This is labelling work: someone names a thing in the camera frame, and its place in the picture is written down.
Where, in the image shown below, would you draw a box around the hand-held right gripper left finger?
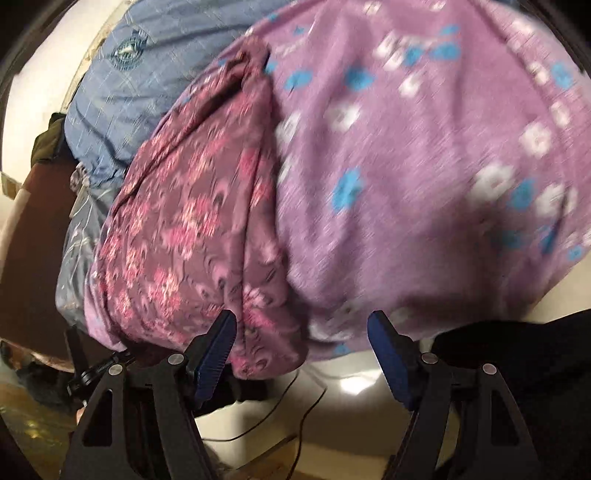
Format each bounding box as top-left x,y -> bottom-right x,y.
60,310 -> 238,480

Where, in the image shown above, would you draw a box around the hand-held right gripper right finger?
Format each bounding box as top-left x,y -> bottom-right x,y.
367,310 -> 546,480

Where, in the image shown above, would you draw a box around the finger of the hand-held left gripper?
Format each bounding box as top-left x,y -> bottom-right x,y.
65,324 -> 134,398

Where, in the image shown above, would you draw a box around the maroon pink floral cloth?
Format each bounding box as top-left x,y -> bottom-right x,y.
95,37 -> 310,381

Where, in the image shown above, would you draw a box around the purple floral cloth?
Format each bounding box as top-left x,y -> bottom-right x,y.
85,0 -> 591,370

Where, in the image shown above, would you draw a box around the grey floral cloth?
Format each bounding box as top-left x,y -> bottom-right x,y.
55,161 -> 123,333

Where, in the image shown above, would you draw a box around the dark brown board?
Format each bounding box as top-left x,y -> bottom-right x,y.
16,161 -> 81,363

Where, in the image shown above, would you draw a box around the black clothing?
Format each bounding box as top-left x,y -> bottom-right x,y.
431,309 -> 591,480

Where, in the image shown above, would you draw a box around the olive cloth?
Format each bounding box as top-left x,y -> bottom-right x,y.
31,113 -> 71,166

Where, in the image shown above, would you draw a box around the blue checked shirt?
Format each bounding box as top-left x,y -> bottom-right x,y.
65,0 -> 278,185

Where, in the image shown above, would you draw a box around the black cable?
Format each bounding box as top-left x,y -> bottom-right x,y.
203,369 -> 329,445

